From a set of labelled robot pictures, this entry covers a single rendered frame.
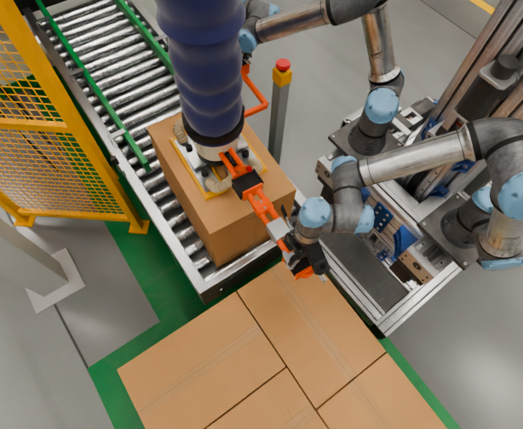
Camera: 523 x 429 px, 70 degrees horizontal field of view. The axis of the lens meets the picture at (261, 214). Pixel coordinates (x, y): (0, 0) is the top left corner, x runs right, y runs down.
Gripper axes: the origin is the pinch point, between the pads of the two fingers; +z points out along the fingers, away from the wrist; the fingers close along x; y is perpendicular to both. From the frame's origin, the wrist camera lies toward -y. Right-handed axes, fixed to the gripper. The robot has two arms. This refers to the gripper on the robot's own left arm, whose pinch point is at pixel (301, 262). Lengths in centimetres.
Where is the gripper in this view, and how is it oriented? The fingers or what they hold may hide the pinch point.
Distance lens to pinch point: 126.8
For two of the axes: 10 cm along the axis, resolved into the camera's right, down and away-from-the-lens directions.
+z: -0.4, 4.5, 8.9
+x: -8.5, 4.5, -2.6
